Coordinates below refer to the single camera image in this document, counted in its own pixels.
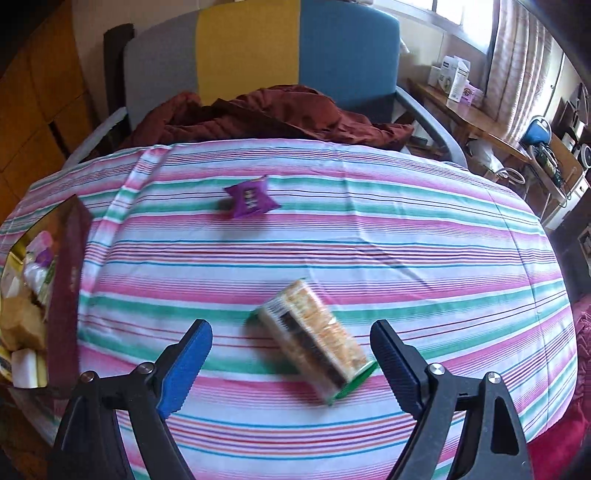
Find dark red blanket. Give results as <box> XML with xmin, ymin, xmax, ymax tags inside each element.
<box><xmin>120</xmin><ymin>85</ymin><xmax>414</xmax><ymax>151</ymax></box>

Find pink hair roller in box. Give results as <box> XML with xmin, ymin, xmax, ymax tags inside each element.
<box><xmin>26</xmin><ymin>230</ymin><xmax>53</xmax><ymax>256</ymax></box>

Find beige patterned curtain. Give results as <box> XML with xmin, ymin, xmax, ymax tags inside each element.
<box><xmin>483</xmin><ymin>1</ymin><xmax>552</xmax><ymax>141</ymax></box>

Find yellow sponge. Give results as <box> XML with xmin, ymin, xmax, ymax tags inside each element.
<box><xmin>1</xmin><ymin>297</ymin><xmax>47</xmax><ymax>351</ymax></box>

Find grey yellow blue armchair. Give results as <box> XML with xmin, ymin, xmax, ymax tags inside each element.
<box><xmin>71</xmin><ymin>1</ymin><xmax>466</xmax><ymax>165</ymax></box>

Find purple snack packet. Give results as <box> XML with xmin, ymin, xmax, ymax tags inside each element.
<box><xmin>224</xmin><ymin>175</ymin><xmax>280</xmax><ymax>219</ymax></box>
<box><xmin>35</xmin><ymin>248</ymin><xmax>54</xmax><ymax>268</ymax></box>

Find gold tin box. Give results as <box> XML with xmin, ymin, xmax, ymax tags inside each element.
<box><xmin>1</xmin><ymin>195</ymin><xmax>92</xmax><ymax>398</ymax></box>

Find green cracker packet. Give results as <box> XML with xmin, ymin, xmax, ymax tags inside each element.
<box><xmin>256</xmin><ymin>279</ymin><xmax>378</xmax><ymax>405</ymax></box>

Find wooden wardrobe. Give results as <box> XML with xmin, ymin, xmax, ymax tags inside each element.
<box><xmin>1</xmin><ymin>1</ymin><xmax>98</xmax><ymax>219</ymax></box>

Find striped pink green bedsheet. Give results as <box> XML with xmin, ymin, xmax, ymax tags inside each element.
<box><xmin>1</xmin><ymin>140</ymin><xmax>577</xmax><ymax>479</ymax></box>

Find white boxes on desk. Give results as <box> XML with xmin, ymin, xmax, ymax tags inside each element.
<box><xmin>428</xmin><ymin>55</ymin><xmax>484</xmax><ymax>108</ymax></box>

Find wooden side desk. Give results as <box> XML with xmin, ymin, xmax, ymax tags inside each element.
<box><xmin>409</xmin><ymin>80</ymin><xmax>589</xmax><ymax>232</ymax></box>

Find white sponge block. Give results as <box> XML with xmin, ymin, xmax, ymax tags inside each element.
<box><xmin>11</xmin><ymin>349</ymin><xmax>48</xmax><ymax>389</ymax></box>

